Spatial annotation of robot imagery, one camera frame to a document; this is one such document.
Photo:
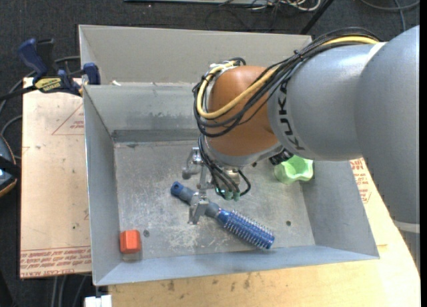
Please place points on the grey metal bin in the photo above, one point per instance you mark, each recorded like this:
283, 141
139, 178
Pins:
160, 179

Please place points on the orange block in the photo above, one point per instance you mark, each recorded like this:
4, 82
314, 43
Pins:
130, 241

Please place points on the brown cardboard board red print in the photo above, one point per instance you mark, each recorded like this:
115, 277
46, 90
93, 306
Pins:
53, 172

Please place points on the blue and grey hairbrush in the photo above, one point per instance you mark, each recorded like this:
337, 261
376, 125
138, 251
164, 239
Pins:
243, 227

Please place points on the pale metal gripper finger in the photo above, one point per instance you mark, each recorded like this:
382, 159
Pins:
197, 213
191, 165

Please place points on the green plastic cup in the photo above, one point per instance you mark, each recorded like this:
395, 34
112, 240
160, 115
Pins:
293, 170

